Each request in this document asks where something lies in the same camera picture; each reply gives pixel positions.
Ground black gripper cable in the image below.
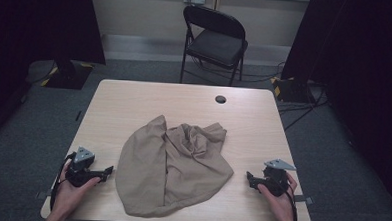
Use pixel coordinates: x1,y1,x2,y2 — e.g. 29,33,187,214
48,150,78,213
284,184,301,221

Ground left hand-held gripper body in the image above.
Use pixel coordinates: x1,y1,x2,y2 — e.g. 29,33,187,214
64,145,105,190

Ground person's right hand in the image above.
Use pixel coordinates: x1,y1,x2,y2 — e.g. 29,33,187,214
255,171,299,221

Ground black folding chair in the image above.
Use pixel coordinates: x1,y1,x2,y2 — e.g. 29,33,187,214
179,4,251,88

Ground person's left hand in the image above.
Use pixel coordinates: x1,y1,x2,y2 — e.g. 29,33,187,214
50,160,104,218

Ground black curtain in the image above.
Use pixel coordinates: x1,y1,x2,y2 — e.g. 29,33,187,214
274,0,392,213

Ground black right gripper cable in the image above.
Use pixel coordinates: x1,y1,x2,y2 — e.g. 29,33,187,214
284,184,301,221

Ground beige cloth garment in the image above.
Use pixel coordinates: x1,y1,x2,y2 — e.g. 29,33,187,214
113,112,237,221

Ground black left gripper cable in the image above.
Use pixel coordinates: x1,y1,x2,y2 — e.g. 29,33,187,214
48,150,78,213

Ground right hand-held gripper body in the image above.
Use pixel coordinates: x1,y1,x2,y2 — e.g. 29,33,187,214
255,157,298,199

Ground black floor cable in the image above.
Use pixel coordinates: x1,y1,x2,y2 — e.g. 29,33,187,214
188,56,286,85
282,83,329,134

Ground black stand base yellow stripes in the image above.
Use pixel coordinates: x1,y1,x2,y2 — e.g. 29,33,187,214
268,75,318,105
39,59,95,91

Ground grey table strap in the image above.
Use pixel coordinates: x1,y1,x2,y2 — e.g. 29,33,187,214
34,189,54,200
293,194,315,206

